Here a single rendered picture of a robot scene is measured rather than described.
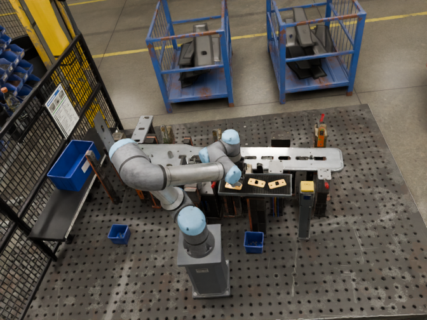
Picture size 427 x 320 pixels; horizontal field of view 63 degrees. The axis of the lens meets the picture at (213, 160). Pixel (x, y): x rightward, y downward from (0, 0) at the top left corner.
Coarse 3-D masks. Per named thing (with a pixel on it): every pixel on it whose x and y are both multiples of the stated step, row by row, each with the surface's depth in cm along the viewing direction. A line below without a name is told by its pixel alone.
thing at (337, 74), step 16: (272, 0) 372; (352, 0) 349; (272, 16) 398; (304, 16) 412; (336, 16) 329; (352, 16) 327; (272, 32) 405; (288, 32) 397; (304, 32) 398; (320, 32) 414; (352, 32) 364; (272, 48) 448; (288, 48) 421; (304, 48) 391; (320, 48) 378; (336, 48) 427; (288, 64) 413; (304, 64) 394; (320, 64) 397; (336, 64) 410; (352, 64) 364; (288, 80) 402; (304, 80) 398; (320, 80) 393; (336, 80) 389; (352, 80) 378
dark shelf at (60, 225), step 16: (112, 128) 249; (96, 144) 239; (96, 176) 222; (64, 192) 213; (80, 192) 211; (48, 208) 206; (64, 208) 204; (80, 208) 205; (48, 224) 198; (64, 224) 196; (48, 240) 193; (64, 240) 191
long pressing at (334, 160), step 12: (144, 144) 237; (156, 144) 236; (168, 144) 234; (180, 144) 232; (156, 156) 227; (276, 156) 213; (288, 156) 212; (300, 156) 210; (324, 156) 207; (336, 156) 206; (252, 168) 208; (264, 168) 207; (288, 168) 204; (300, 168) 203; (312, 168) 202; (336, 168) 199
